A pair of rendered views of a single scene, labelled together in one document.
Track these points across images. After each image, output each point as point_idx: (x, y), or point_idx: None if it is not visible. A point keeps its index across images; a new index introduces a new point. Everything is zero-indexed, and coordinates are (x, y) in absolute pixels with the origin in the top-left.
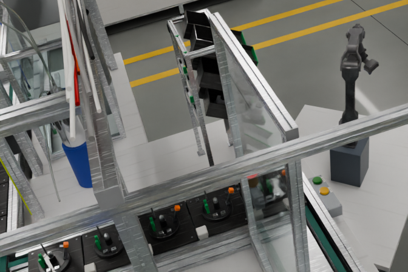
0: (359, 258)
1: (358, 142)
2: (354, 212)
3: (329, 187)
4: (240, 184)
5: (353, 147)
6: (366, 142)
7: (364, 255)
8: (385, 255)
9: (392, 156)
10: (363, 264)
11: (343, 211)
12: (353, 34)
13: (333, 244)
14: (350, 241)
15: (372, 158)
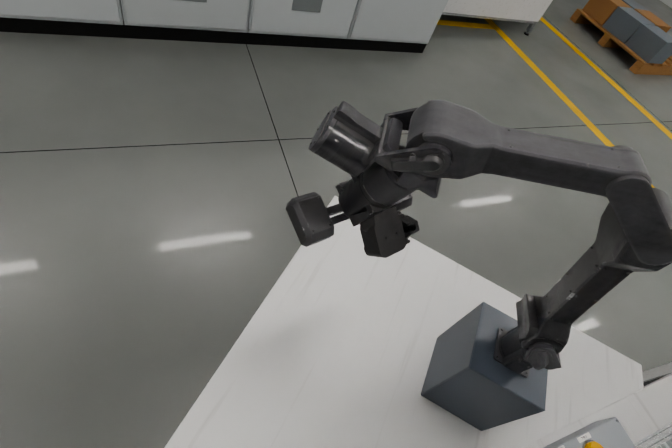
0: (645, 409)
1: (508, 331)
2: (554, 395)
3: (500, 437)
4: None
5: None
6: (503, 313)
7: (636, 399)
8: (623, 363)
9: (403, 284)
10: (654, 406)
11: (557, 419)
12: (498, 137)
13: None
14: (620, 420)
15: (408, 322)
